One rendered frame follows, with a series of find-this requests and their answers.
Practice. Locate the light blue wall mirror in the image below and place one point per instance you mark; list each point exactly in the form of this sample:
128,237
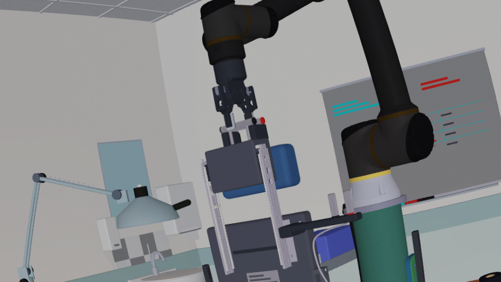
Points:
123,164

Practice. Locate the silver curved faucet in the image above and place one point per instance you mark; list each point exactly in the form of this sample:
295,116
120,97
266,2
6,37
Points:
154,262

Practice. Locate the grey checked tile splashback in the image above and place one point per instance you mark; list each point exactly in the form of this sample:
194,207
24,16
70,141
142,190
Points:
135,246

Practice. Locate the white toothed rail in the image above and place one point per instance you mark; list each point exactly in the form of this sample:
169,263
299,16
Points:
217,219
274,211

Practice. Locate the white paper towel dispenser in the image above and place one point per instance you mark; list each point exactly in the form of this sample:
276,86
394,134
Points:
184,192

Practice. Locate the black upright post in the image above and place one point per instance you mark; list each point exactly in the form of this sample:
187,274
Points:
418,254

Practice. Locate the black latch block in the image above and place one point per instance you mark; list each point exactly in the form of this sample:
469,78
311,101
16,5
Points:
259,132

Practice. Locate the black push-bar grip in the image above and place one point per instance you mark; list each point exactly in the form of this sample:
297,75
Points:
313,225

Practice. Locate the small white soap dispenser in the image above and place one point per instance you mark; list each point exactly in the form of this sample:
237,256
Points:
107,234

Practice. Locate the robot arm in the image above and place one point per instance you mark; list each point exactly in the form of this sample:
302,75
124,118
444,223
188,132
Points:
375,58

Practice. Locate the pale grey jointed desk lamp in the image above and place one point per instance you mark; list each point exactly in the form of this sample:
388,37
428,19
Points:
146,211

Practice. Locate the black round roll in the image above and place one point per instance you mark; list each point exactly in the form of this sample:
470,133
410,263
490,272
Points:
491,278

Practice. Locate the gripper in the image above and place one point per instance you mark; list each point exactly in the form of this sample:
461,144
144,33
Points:
230,71

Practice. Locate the white sink basin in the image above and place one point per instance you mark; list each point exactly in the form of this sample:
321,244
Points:
172,276

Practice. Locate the grey headrest carrier box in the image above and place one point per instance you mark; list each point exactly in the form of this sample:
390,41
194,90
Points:
235,164

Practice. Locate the blue seat cushion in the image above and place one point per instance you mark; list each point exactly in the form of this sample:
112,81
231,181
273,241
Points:
332,242

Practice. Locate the short white toothed post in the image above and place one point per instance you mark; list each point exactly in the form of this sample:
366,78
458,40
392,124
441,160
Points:
333,204
348,201

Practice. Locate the blue green lateral pad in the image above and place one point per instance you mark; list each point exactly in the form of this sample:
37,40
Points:
410,270

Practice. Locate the black short bar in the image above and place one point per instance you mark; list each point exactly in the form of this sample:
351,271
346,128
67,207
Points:
207,274

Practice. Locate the grey whiteboard with coloured lines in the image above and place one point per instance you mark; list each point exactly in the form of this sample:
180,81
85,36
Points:
462,156

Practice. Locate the blue headrest pad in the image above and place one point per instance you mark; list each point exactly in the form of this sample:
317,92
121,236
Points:
283,168

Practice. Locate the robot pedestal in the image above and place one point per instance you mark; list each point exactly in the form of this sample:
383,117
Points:
377,242

